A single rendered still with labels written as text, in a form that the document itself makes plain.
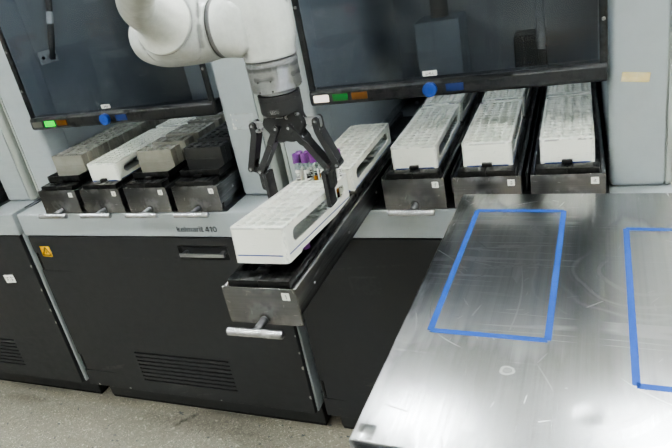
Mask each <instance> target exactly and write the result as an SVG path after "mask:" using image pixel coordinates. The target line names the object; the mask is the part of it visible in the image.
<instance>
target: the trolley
mask: <svg viewBox="0 0 672 448"><path fill-rule="evenodd" d="M349 443H350V448H672V193H585V194H464V195H462V197H461V200H460V202H459V204H458V206H457V208H456V210H455V213H454V215H453V217H452V219H451V221H450V223H449V225H448V228H447V230H446V232H445V234H444V236H443V238H442V240H441V243H440V245H439V247H438V249H437V251H436V253H435V255H434V258H433V260H432V262H431V264H430V266H429V268H428V270H427V273H426V275H425V277H424V279H423V281H422V283H421V285H420V288H419V290H418V292H417V294H416V296H415V298H414V300H413V303H412V305H411V307H410V309H409V311H408V313H407V316H406V318H405V320H404V322H403V324H402V326H401V328H400V331H399V333H398V335H397V337H396V339H395V341H394V343H393V346H392V348H391V350H390V352H389V354H388V356H387V358H386V361H385V363H384V365H383V367H382V369H381V371H380V373H379V376H378V378H377V380H376V382H375V384H374V386H373V388H372V391H371V393H370V395H369V397H368V399H367V401H366V403H365V406H364V408H363V410H362V412H361V414H360V416H359V418H358V421H357V423H356V425H355V427H354V429H353V431H352V434H351V436H350V438H349Z"/></svg>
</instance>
